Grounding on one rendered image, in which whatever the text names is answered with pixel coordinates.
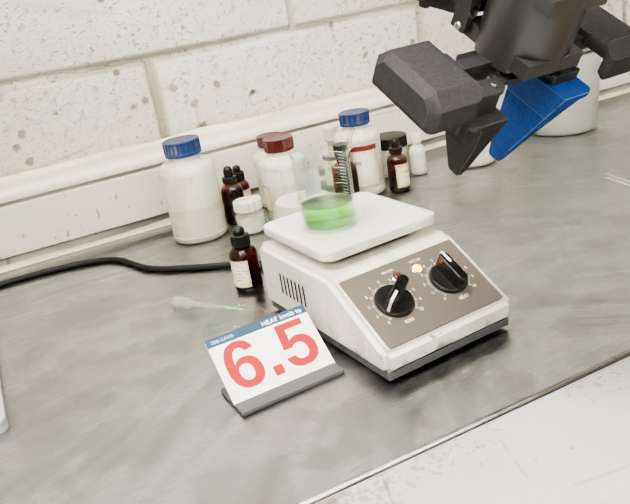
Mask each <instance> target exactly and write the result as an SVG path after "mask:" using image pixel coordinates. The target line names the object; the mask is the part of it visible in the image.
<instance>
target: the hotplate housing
mask: <svg viewBox="0 0 630 504"><path fill-rule="evenodd" d="M449 239H450V240H451V241H452V242H453V244H454V245H455V246H456V247H457V248H458V249H459V250H460V251H461V252H462V253H463V254H464V255H465V256H466V257H467V258H468V259H469V261H470V262H471V263H472V264H473V265H474V266H475V267H476V268H477V269H478V270H479V271H480V272H481V273H482V274H483V275H484V277H485V278H486V279H487V280H488V281H489V282H490V283H491V284H492V285H493V286H494V287H495V288H496V289H497V290H498V291H499V293H500V294H501V295H502V296H503V297H502V298H501V299H500V300H498V301H496V302H494V303H492V304H490V305H487V306H485V307H483V308H481V309H479V310H477V311H474V312H472V313H470V314H468V315H466V316H463V317H461V318H459V319H457V320H455V321H453V322H450V323H448V324H446V325H444V326H442V327H439V328H437V329H435V330H433V331H431V332H429V333H426V334H424V335H422V336H420V337H418V338H415V339H413V340H411V341H409V342H407V343H405V344H402V345H400V346H398V347H396V348H394V349H389V348H388V347H387V346H386V345H385V343H384V342H383V341H382V339H381V338H380V337H379V336H378V334H377V333H376V332H375V330H374V329H373V328H372V327H371V325H370V324H369V323H368V321H367V320H366V319H365V318H364V316H363V315H362V314H361V312H360V311H359V310H358V309H357V307H356V306H355V305H354V303H353V302H352V301H351V299H350V298H349V297H348V296H347V294H346V293H345V292H344V290H343V289H342V288H341V287H340V284H339V283H340V282H342V281H344V280H347V279H349V278H352V277H354V276H357V275H360V274H362V273H365V272H367V271H370V270H372V269H375V268H377V267H380V266H382V265H385V264H387V263H390V262H393V261H395V260H398V259H400V258H403V257H405V256H408V255H410V254H413V253H415V252H418V251H421V250H423V249H426V248H428V247H431V246H433V245H436V244H438V243H441V242H443V241H446V240H449ZM262 244H263V246H261V248H259V251H260V256H261V261H262V266H263V271H264V276H265V281H266V287H267V292H268V297H269V298H270V299H271V300H272V303H273V306H274V307H276V308H277V309H279V310H280V311H282V312H283V311H286V310H289V309H291V308H294V307H297V306H299V305H303V306H304V308H305V310H306V312H307V313H308V315H309V317H310V319H311V321H312V322H313V324H314V326H315V328H316V329H317V331H318V333H319V335H320V337H322V338H324V339H325V340H327V341H328V342H330V343H331V344H333V345H334V346H336V347H337V348H339V349H340V350H342V351H344V352H345V353H347V354H348V355H350V356H351V357H353V358H354V359H356V360H357V361H359V362H361V363H362V364H364V365H365V366H367V367H368V368H370V369H371V370H373V371H374V372H376V373H377V374H379V375H381V376H382V377H384V378H385V379H387V380H388V381H392V380H394V379H396V378H398V377H400V376H402V375H404V374H406V373H409V372H411V371H413V370H415V369H417V368H419V367H421V366H423V365H425V364H427V363H429V362H431V361H433V360H436V359H438V358H440V357H442V356H444V355H446V354H448V353H450V352H452V351H454V350H456V349H458V348H460V347H463V346H465V345H467V344H469V343H471V342H473V341H475V340H477V339H479V338H481V337H483V336H485V335H488V334H490V333H492V332H494V331H496V330H498V329H500V328H502V327H504V326H506V325H508V324H509V323H508V317H507V316H509V315H510V313H509V312H510V309H509V298H508V297H507V296H506V295H505V294H504V293H503V292H502V291H501V290H500V289H499V288H498V287H497V286H496V285H495V284H494V283H493V281H492V280H491V279H490V278H489V277H488V276H487V275H486V274H485V273H484V272H483V271H482V270H481V269H480V268H479V267H478V266H477V265H476V263H475V262H474V261H473V260H472V259H471V258H470V257H469V256H468V255H467V254H466V253H465V252H464V251H463V250H462V249H461V248H460V246H459V245H458V244H457V243H456V242H455V241H454V240H453V239H452V238H451V237H450V236H449V235H446V234H444V233H443V232H442V231H439V230H436V229H433V228H430V227H424V228H422V229H419V230H416V231H414V232H411V233H408V234H406V235H403V236H400V237H398V238H395V239H392V240H390V241H387V242H384V243H382V244H379V245H377V246H374V247H371V248H369V249H366V250H363V251H361V252H358V253H355V254H353V255H350V256H347V257H345V258H342V259H339V260H336V261H332V262H322V261H319V260H317V259H315V258H313V257H310V256H308V255H306V254H304V253H302V252H300V251H298V250H296V249H294V248H292V247H290V246H288V245H286V244H284V243H281V242H279V241H277V240H275V239H272V240H269V241H266V242H263V243H262Z"/></svg>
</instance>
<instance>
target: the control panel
mask: <svg viewBox="0 0 630 504"><path fill-rule="evenodd" d="M441 251H442V252H446V253H448V254H449V255H450V256H451V257H452V258H453V259H454V260H455V261H456V262H457V264H458V265H459V266H460V267H461V268H462V269H463V270H464V271H465V272H466V273H467V274H468V284H467V286H466V288H465V289H464V290H463V291H462V292H459V293H455V294H451V293H445V292H443V291H440V290H439V289H437V288H436V287H435V286H434V285H433V284H432V283H431V281H430V278H429V273H430V270H431V268H432V267H433V266H434V265H436V261H437V259H438V256H439V253H440V252H441ZM415 264H418V265H420V266H421V267H422V271H420V272H416V271H414V270H413V269H412V267H413V265H415ZM395 272H400V273H401V274H404V275H406V276H408V278H409V281H408V285H407V288H406V289H407V290H408V291H409V292H410V293H411V294H412V296H413V298H414V301H415V304H414V308H413V310H412V312H411V313H410V314H409V315H407V316H404V317H400V318H395V317H390V316H387V315H385V314H383V313H382V312H381V311H380V310H379V309H378V308H377V307H376V305H375V302H374V297H375V293H376V291H377V290H378V289H379V288H380V287H382V286H384V285H388V284H394V283H395V281H396V280H397V279H395V278H394V277H393V274H394V273H395ZM339 284H340V287H341V288H342V289H343V290H344V292H345V293H346V294H347V296H348V297H349V298H350V299H351V301H352V302H353V303H354V305H355V306H356V307H357V309H358V310H359V311H360V312H361V314H362V315H363V316H364V318H365V319H366V320H367V321H368V323H369V324H370V325H371V327H372V328H373V329H374V330H375V332H376V333H377V334H378V336H379V337H380V338H381V339H382V341H383V342H384V343H385V345H386V346H387V347H388V348H389V349H394V348H396V347H398V346H400V345H402V344H405V343H407V342H409V341H411V340H413V339H415V338H418V337H420V336H422V335H424V334H426V333H429V332H431V331H433V330H435V329H437V328H439V327H442V326H444V325H446V324H448V323H450V322H453V321H455V320H457V319H459V318H461V317H463V316H466V315H468V314H470V313H472V312H474V311H477V310H479V309H481V308H483V307H485V306H487V305H490V304H492V303H494V302H496V301H498V300H500V299H501V298H502V297H503V296H502V295H501V294H500V293H499V291H498V290H497V289H496V288H495V287H494V286H493V285H492V284H491V283H490V282H489V281H488V280H487V279H486V278H485V277H484V275H483V274H482V273H481V272H480V271H479V270H478V269H477V268H476V267H475V266H474V265H473V264H472V263H471V262H470V261H469V259H468V258H467V257H466V256H465V255H464V254H463V253H462V252H461V251H460V250H459V249H458V248H457V247H456V246H455V245H454V244H453V242H452V241H451V240H450V239H449V240H446V241H443V242H441V243H438V244H436V245H433V246H431V247H428V248H426V249H423V250H421V251H418V252H415V253H413V254H410V255H408V256H405V257H403V258H400V259H398V260H395V261H393V262H390V263H387V264H385V265H382V266H380V267H377V268H375V269H372V270H370V271H367V272H365V273H362V274H360V275H357V276H354V277H352V278H349V279H347V280H344V281H342V282H340V283H339Z"/></svg>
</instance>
